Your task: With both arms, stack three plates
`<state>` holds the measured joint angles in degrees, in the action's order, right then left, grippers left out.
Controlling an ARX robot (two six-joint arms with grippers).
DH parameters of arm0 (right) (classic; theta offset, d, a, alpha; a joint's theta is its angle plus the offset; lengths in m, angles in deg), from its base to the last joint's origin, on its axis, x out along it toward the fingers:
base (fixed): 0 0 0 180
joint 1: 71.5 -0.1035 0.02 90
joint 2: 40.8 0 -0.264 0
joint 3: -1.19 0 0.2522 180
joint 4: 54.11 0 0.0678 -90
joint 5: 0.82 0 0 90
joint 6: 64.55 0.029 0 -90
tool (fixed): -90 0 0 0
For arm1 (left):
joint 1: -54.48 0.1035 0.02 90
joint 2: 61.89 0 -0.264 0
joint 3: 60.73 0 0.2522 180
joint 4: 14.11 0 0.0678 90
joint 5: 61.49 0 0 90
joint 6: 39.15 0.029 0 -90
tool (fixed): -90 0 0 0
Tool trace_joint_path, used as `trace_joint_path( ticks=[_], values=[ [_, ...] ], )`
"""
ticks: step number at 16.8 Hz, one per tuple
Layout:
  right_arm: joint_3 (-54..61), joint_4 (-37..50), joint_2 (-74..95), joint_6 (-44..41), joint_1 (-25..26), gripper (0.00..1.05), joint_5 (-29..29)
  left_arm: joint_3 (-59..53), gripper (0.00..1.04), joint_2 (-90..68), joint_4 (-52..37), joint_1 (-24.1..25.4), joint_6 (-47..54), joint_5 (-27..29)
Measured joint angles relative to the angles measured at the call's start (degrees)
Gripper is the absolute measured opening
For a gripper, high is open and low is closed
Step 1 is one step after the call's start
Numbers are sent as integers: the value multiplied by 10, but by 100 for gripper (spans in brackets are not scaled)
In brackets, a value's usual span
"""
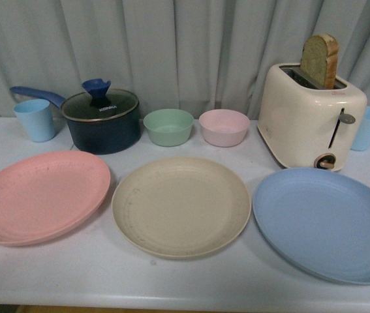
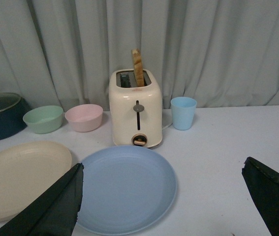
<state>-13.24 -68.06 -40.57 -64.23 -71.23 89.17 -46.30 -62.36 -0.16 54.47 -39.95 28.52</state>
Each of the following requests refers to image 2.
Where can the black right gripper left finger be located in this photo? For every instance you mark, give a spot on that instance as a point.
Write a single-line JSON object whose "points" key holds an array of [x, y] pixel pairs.
{"points": [[53, 213]]}

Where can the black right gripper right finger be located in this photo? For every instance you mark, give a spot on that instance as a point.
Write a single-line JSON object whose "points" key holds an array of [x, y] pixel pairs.
{"points": [[263, 185]]}

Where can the cream plate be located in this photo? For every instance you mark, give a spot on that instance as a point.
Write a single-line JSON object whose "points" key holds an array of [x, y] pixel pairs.
{"points": [[28, 170]]}

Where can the blue plate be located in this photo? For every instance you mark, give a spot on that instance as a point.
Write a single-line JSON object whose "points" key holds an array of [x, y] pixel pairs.
{"points": [[125, 189]]}

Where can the green bowl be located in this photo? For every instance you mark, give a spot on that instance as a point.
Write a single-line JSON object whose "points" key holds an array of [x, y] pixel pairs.
{"points": [[44, 119]]}

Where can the pink bowl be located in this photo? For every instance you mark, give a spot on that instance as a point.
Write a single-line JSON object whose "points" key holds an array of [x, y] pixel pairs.
{"points": [[84, 118]]}

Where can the dark blue saucepan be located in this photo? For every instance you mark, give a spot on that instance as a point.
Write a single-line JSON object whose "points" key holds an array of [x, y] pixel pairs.
{"points": [[11, 119]]}

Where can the light blue cup right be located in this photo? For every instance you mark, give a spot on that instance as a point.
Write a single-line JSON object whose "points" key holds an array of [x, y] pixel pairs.
{"points": [[183, 110]]}

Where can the cream toaster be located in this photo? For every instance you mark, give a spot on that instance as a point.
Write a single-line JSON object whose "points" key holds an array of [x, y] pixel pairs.
{"points": [[136, 112]]}

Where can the grey curtain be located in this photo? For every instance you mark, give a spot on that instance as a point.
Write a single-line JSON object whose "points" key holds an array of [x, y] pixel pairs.
{"points": [[222, 53]]}

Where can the bread slice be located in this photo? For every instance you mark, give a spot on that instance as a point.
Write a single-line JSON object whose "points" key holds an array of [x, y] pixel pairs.
{"points": [[138, 68]]}

